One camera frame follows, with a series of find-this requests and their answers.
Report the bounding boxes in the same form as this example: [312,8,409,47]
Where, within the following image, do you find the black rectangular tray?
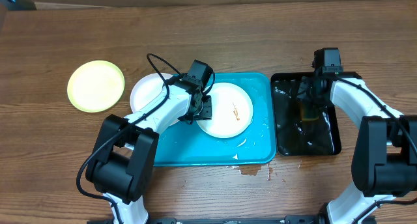
[270,72,341,156]

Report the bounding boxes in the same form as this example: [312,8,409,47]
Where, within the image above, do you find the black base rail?
[86,216,379,224]

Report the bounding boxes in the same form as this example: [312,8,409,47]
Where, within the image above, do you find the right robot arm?
[294,48,416,224]

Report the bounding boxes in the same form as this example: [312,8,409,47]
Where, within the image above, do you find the white plate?
[197,83,253,139]
[130,73,174,128]

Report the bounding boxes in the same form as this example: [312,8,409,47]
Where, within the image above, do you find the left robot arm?
[76,60,215,223]

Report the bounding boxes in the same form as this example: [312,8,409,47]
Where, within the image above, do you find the green yellow sponge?
[300,102,321,122]

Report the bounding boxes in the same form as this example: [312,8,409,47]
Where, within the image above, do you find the dark object top left corner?
[1,0,36,11]

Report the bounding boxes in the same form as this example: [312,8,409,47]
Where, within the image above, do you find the teal plastic tray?
[154,72,276,167]

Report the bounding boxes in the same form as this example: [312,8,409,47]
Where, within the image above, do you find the yellow green plate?
[67,60,125,113]

